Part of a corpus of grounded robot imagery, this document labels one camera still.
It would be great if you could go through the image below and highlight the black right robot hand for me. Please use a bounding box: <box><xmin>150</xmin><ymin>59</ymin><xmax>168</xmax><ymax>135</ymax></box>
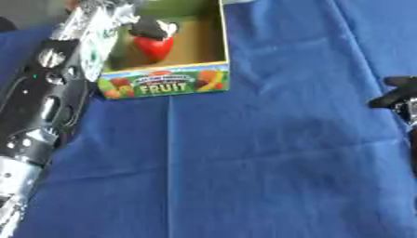
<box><xmin>366</xmin><ymin>75</ymin><xmax>417</xmax><ymax>110</ymax></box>

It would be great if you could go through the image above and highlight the red toy fruit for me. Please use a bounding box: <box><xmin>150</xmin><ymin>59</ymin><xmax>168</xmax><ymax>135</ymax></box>
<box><xmin>131</xmin><ymin>35</ymin><xmax>176</xmax><ymax>61</ymax></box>

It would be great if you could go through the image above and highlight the cardboard box with fruit print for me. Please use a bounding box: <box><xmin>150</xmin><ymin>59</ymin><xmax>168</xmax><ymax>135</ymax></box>
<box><xmin>96</xmin><ymin>0</ymin><xmax>232</xmax><ymax>100</ymax></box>

